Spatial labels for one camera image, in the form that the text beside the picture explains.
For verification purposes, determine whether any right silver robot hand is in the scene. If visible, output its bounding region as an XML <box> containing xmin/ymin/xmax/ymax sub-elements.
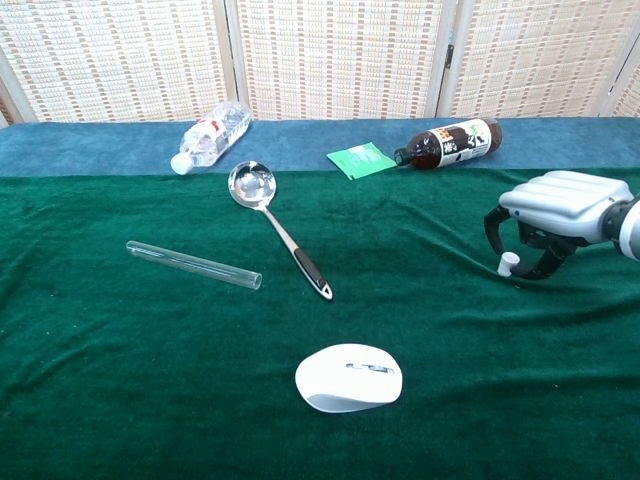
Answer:
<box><xmin>483</xmin><ymin>170</ymin><xmax>634</xmax><ymax>280</ymax></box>

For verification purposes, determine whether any clear glass test tube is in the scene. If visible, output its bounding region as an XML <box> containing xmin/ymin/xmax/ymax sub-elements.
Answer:
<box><xmin>125</xmin><ymin>240</ymin><xmax>264</xmax><ymax>292</ymax></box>

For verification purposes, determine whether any dark tea bottle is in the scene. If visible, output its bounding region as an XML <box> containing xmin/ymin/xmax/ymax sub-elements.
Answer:
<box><xmin>393</xmin><ymin>117</ymin><xmax>504</xmax><ymax>172</ymax></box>

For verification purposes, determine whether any green foil packet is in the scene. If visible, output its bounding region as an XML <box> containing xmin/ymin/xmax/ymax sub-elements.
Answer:
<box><xmin>326</xmin><ymin>141</ymin><xmax>397</xmax><ymax>182</ymax></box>

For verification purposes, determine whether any woven bamboo folding screen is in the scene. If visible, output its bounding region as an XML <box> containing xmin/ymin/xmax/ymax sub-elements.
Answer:
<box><xmin>0</xmin><ymin>0</ymin><xmax>640</xmax><ymax>126</ymax></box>

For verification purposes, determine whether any blue table cloth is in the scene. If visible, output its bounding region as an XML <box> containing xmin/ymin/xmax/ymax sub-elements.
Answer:
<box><xmin>0</xmin><ymin>117</ymin><xmax>640</xmax><ymax>179</ymax></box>

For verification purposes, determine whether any white computer mouse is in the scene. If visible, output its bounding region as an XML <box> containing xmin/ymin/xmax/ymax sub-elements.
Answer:
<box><xmin>294</xmin><ymin>342</ymin><xmax>404</xmax><ymax>414</ymax></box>

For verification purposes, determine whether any clear plastic water bottle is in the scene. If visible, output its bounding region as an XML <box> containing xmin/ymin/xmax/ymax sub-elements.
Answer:
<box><xmin>170</xmin><ymin>101</ymin><xmax>253</xmax><ymax>176</ymax></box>

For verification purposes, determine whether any green velvet cloth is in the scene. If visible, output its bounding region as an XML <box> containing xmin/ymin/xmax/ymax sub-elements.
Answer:
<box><xmin>0</xmin><ymin>167</ymin><xmax>640</xmax><ymax>480</ymax></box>

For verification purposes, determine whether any steel ladle with black handle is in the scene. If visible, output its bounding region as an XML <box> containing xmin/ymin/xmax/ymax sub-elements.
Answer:
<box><xmin>227</xmin><ymin>160</ymin><xmax>334</xmax><ymax>302</ymax></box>

